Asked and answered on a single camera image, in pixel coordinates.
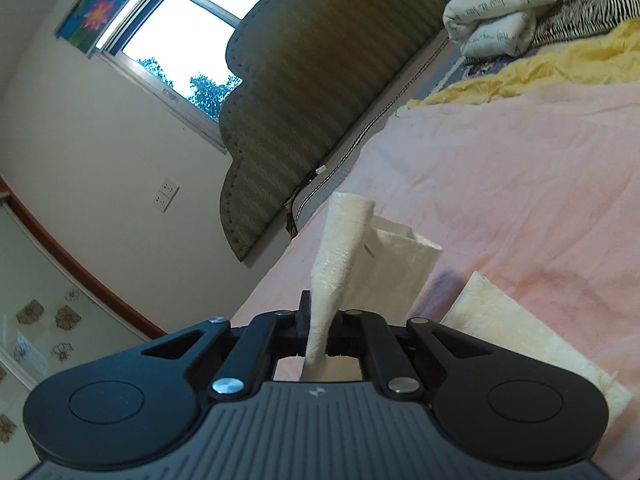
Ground white flower-print sliding door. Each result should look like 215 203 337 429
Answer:
0 195 151 443

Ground yellow blanket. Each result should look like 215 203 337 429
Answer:
407 20 640 108

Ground brown wooden door frame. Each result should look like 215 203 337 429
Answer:
0 175 168 341

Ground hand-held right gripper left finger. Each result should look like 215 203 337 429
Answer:
142 290 313 402

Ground white wall socket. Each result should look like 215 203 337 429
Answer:
152 177 181 213

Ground pink bed sheet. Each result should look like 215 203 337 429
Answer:
232 80 640 480

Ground cream pants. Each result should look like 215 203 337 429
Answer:
300 192 633 433

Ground olive padded headboard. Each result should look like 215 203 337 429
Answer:
217 0 473 263

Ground white printed quilt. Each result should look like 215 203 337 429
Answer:
442 0 601 58

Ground window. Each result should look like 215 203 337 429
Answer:
95 0 321 156

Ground purple floral cloth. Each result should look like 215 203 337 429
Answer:
440 42 531 92

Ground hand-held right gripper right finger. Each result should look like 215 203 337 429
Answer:
327 308 496 404

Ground blue flower window blind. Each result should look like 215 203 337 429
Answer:
56 0 173 53

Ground zebra striped cloth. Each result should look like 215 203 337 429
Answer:
530 0 640 47

